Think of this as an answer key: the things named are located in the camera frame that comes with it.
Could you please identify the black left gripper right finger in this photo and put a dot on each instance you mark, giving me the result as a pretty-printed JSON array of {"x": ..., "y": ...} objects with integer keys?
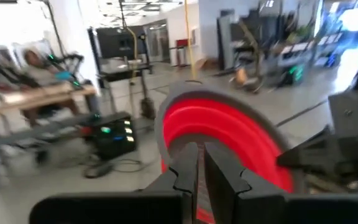
[{"x": 259, "y": 208}]

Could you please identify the red collapsible colander bowl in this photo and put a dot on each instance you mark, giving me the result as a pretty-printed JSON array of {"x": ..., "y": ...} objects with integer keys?
[{"x": 228, "y": 124}]

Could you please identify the black wall panel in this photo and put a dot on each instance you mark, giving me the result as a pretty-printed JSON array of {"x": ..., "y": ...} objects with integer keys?
[{"x": 117, "y": 42}]

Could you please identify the wooden workbench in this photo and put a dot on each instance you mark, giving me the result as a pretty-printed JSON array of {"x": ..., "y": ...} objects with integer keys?
[{"x": 42, "y": 96}]

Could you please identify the red box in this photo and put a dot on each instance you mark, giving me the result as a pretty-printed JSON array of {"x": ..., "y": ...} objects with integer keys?
[{"x": 182, "y": 43}]

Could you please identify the person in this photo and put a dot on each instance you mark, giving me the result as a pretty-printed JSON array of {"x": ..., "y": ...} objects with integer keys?
[{"x": 36, "y": 60}]

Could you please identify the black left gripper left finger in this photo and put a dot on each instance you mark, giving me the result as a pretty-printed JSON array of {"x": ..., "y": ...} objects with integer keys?
[{"x": 166, "y": 208}]

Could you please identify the black workstation table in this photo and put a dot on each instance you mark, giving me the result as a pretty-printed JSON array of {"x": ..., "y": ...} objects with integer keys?
[{"x": 123, "y": 70}]

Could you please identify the black vented computer case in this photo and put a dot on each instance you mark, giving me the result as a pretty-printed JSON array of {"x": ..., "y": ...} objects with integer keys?
[{"x": 113, "y": 143}]

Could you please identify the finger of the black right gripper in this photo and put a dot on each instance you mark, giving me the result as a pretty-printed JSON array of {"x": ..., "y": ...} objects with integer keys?
[
  {"x": 312, "y": 147},
  {"x": 309, "y": 165}
]

